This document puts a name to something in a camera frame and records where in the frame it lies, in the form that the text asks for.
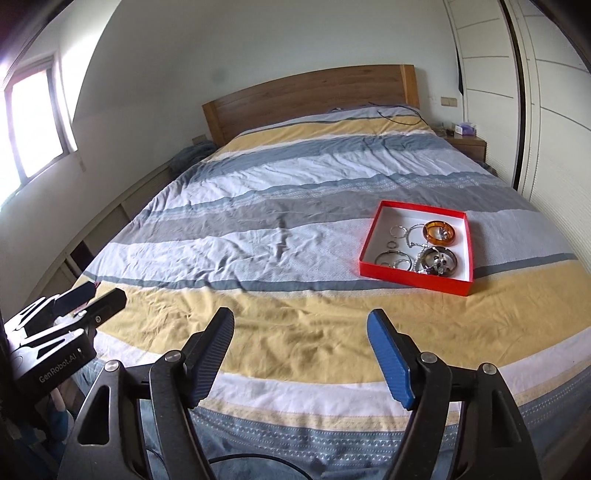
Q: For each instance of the bed with striped duvet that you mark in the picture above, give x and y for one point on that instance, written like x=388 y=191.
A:
x=277 y=221

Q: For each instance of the orange bangle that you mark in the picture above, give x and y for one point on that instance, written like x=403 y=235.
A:
x=452 y=233

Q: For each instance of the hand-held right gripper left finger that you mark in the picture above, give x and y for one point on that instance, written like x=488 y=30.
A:
x=207 y=369

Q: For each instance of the window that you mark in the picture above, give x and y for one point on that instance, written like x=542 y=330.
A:
x=37 y=120

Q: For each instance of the low white wall cabinet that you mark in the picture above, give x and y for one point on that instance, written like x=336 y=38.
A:
x=115 y=217

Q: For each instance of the white sliding wardrobe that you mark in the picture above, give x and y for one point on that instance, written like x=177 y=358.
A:
x=545 y=92

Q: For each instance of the small silver earring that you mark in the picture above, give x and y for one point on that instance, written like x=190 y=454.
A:
x=442 y=235

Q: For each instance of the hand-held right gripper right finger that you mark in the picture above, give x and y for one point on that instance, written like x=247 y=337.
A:
x=390 y=364

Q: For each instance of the wall switch panel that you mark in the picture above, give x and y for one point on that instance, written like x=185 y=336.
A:
x=448 y=101

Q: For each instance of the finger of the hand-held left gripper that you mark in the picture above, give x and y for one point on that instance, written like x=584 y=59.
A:
x=104 y=309
x=76 y=296

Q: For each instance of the dark grey bangle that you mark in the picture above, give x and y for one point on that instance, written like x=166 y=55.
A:
x=451 y=259

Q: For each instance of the thin silver hoop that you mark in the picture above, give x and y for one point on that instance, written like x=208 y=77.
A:
x=408 y=264

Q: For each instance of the wooden nightstand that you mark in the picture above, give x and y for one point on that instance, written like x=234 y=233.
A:
x=471 y=148

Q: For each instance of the purple tissue box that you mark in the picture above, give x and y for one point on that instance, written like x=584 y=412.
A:
x=464 y=130

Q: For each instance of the red jewelry box tray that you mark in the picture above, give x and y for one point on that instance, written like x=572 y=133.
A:
x=415 y=281

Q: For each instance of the silver charm jewelry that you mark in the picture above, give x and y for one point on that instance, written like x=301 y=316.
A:
x=438 y=265

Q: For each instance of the large silver hoop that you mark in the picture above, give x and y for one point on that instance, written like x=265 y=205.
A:
x=379 y=256

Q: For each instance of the wooden bed headboard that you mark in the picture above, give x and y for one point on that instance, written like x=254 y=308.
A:
x=300 y=97

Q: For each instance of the blue crumpled cloth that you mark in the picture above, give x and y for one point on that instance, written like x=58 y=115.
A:
x=189 y=157

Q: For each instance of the wall socket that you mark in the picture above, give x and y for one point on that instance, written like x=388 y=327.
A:
x=199 y=139

